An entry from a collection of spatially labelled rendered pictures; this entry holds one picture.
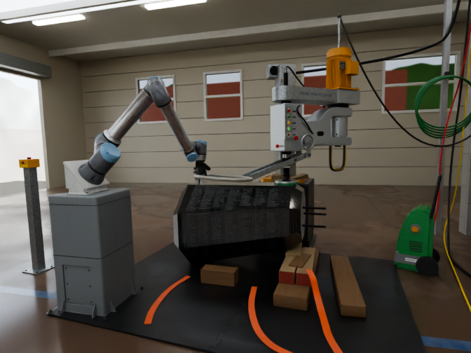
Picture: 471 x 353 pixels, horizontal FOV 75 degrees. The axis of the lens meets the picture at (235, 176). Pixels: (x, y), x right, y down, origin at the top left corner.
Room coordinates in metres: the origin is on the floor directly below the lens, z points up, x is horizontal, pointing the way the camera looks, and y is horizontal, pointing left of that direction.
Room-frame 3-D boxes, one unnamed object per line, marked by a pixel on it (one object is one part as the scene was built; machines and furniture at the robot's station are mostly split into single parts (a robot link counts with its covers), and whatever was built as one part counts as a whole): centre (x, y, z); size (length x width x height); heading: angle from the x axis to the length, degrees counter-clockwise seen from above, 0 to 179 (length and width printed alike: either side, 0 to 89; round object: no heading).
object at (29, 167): (2.91, 1.94, 0.54); 0.20 x 0.20 x 1.09; 70
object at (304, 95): (3.02, -0.78, 1.60); 0.96 x 0.25 x 0.17; 119
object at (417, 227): (2.77, -1.66, 0.43); 0.35 x 0.35 x 0.87; 55
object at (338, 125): (3.17, -1.05, 1.32); 0.19 x 0.19 x 0.20
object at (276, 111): (2.89, -0.54, 1.30); 0.36 x 0.22 x 0.45; 119
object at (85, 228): (2.26, 1.07, 0.43); 0.50 x 0.50 x 0.85; 76
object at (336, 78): (3.16, -1.06, 1.88); 0.31 x 0.28 x 0.40; 29
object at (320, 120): (3.03, -0.82, 1.28); 0.74 x 0.23 x 0.49; 119
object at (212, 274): (2.52, 0.15, 0.07); 0.30 x 0.12 x 0.12; 73
